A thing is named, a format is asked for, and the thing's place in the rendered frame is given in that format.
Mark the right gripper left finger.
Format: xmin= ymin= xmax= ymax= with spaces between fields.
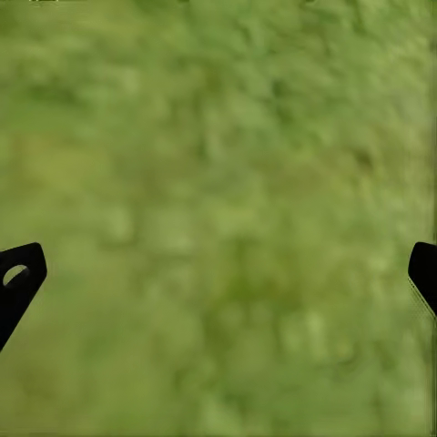
xmin=0 ymin=242 xmax=47 ymax=351

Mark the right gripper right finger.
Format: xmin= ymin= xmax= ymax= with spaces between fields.
xmin=408 ymin=242 xmax=437 ymax=316

